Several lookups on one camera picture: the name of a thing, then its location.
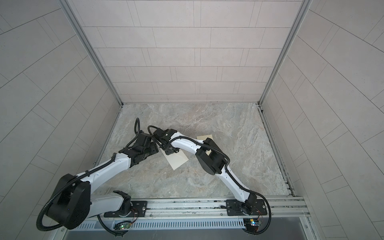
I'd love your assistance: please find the white ventilation grille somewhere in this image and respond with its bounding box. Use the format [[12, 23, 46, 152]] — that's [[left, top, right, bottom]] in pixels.
[[72, 218, 245, 231]]

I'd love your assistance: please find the cream white envelope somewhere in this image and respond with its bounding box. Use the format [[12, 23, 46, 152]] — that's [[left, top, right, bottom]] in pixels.
[[160, 149, 189, 170]]

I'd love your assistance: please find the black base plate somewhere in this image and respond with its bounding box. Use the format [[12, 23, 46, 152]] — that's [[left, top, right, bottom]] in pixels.
[[226, 199, 268, 216], [104, 201, 148, 218]]

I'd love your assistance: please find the left circuit board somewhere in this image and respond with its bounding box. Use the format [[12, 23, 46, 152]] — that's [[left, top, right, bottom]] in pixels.
[[114, 221, 132, 231]]

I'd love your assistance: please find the yellow manila envelope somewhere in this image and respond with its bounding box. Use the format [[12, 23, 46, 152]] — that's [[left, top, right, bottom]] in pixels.
[[196, 134, 214, 157]]

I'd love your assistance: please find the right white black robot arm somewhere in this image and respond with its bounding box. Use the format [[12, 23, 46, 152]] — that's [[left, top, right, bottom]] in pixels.
[[154, 129, 260, 215]]

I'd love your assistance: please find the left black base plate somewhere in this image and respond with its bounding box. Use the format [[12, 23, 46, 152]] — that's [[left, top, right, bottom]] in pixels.
[[104, 201, 148, 218]]

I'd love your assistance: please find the aluminium mounting rail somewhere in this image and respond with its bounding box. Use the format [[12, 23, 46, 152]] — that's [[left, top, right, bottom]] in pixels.
[[80, 196, 310, 223]]

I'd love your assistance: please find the left black cable conduit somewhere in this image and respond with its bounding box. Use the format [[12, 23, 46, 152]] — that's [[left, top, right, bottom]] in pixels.
[[35, 117, 142, 232]]

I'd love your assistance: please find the right black cable conduit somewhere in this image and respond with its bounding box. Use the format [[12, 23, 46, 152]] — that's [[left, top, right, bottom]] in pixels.
[[146, 125, 273, 235]]

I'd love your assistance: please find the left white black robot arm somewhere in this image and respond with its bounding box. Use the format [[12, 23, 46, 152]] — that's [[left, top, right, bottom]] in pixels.
[[37, 131, 159, 231]]

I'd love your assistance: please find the right circuit board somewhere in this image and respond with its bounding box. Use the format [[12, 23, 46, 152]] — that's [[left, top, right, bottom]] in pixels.
[[243, 219, 262, 233]]

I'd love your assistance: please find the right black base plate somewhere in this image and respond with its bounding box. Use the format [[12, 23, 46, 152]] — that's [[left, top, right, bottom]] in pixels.
[[226, 199, 268, 216]]

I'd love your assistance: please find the circuit board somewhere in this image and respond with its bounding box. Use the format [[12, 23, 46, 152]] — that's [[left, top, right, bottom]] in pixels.
[[114, 221, 132, 231], [243, 219, 262, 233]]

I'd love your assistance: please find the black cable conduit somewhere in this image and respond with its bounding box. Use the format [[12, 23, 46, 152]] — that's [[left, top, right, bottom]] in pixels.
[[35, 117, 142, 232], [146, 125, 273, 235]]

